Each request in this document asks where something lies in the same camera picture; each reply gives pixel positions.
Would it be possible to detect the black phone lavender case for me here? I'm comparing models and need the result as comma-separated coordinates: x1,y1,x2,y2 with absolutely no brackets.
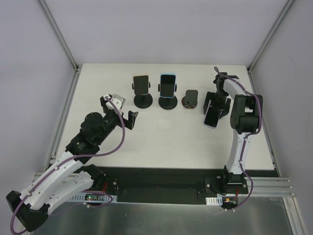
203,107,221,128

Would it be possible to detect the black round-base phone stand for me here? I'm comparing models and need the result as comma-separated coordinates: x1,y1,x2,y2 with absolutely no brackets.
132,82,153,109

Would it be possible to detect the black phone cream case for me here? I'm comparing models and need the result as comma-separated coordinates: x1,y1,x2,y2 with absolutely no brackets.
132,75,150,95

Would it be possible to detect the black phone blue case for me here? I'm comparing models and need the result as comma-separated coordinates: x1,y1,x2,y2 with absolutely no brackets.
158,73,177,98

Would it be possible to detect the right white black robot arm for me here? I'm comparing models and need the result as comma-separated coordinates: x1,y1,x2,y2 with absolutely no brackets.
203,72,263,195

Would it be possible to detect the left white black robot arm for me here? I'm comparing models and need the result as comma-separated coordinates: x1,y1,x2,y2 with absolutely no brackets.
6,110,138,235

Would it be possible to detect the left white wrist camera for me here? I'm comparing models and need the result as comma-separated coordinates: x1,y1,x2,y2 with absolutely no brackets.
100,94,126,114

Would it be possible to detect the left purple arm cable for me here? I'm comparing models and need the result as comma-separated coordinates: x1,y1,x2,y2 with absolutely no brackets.
9,97,127,235

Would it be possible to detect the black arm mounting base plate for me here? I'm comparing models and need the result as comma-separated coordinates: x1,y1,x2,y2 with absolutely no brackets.
75,166,279,204

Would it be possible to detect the left white slotted cable duct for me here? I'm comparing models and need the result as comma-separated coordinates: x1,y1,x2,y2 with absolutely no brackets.
67,192,117,203

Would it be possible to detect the white slotted cable duct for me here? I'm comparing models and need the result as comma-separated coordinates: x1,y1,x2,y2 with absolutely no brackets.
67,192,117,203
205,197,223,206

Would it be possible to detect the aluminium extrusion rail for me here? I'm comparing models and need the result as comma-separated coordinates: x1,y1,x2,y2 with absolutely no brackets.
34,171,295,198

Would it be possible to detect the right white slotted cable duct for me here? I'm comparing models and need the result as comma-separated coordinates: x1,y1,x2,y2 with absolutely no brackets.
205,197,223,206

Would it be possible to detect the left aluminium frame post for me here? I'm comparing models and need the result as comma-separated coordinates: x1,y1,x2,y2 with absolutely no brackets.
37,0,79,71

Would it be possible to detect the aluminium frame post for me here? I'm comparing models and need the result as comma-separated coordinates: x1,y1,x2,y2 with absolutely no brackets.
37,0,79,71
247,0,296,74

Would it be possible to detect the right aluminium frame post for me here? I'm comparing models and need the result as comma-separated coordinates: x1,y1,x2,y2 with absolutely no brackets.
247,0,296,74

